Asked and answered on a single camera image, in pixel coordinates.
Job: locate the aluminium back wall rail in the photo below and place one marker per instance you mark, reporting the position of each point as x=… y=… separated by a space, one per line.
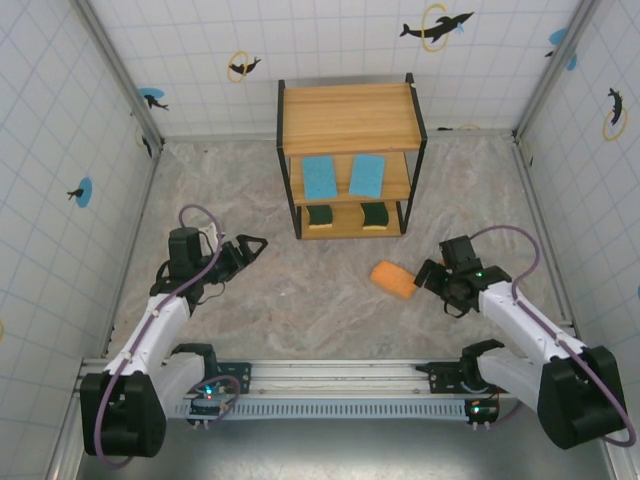
x=225 y=134

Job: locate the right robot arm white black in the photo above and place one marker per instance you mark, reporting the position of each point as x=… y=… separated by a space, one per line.
x=530 y=325

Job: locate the aluminium corner post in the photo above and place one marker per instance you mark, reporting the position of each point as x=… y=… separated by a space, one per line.
x=555 y=70
x=120 y=75

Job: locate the left circuit board green light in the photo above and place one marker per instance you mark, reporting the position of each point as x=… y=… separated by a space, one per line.
x=210 y=397

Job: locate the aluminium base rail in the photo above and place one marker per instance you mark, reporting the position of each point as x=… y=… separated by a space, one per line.
x=340 y=372

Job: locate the blue rectangular sponge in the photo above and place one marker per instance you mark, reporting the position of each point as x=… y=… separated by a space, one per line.
x=367 y=175
x=320 y=177

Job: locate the blue patch wall sticker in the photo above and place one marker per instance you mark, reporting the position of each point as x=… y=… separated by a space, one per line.
x=572 y=61
x=557 y=36

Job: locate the right circuit board green light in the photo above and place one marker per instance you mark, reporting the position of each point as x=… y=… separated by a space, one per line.
x=482 y=411

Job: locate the wooden three-tier shelf black frame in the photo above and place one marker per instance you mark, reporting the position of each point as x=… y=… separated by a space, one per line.
x=350 y=115

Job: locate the circuit board green light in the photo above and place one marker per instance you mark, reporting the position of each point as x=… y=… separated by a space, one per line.
x=482 y=411
x=210 y=397

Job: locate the orange porous sponge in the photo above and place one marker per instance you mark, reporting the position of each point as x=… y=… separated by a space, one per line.
x=392 y=279

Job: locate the green and yellow scrub sponge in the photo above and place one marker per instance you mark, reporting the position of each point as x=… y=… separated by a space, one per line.
x=320 y=215
x=375 y=215

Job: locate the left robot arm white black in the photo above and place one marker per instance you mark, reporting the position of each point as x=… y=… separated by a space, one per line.
x=150 y=330

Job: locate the aluminium side rail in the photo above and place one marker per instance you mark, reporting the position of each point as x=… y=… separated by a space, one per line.
x=136 y=240
x=545 y=240

